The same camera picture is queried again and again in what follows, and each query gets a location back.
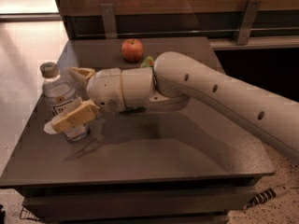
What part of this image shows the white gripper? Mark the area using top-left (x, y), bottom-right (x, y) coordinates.
top-left (44, 67), bottom-right (156, 134)

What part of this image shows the clear plastic tea bottle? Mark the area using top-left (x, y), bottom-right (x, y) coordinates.
top-left (39, 62), bottom-right (91, 143)

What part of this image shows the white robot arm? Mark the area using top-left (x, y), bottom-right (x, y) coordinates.
top-left (44, 51), bottom-right (299, 162)

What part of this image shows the red apple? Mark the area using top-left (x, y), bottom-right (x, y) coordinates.
top-left (121, 38), bottom-right (143, 63)

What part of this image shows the green snack bag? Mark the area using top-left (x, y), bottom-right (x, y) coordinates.
top-left (140, 56), bottom-right (154, 68)

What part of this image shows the grey table drawer unit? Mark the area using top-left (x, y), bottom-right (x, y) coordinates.
top-left (0, 175), bottom-right (263, 224)

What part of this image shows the left metal bracket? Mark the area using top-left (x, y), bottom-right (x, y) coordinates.
top-left (100, 3), bottom-right (118, 39)

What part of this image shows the metal bracket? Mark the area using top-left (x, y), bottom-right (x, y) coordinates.
top-left (100, 3), bottom-right (118, 39)
top-left (235, 0), bottom-right (262, 45)

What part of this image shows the wooden wall shelf panel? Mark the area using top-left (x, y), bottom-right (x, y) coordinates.
top-left (55, 0), bottom-right (299, 39)

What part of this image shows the wire rack corner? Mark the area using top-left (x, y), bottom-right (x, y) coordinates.
top-left (19, 207), bottom-right (38, 221)

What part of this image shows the right metal bracket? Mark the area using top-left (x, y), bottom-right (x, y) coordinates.
top-left (235, 0), bottom-right (262, 45)

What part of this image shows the striped cable on floor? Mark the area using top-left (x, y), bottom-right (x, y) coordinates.
top-left (244, 184), bottom-right (292, 210)

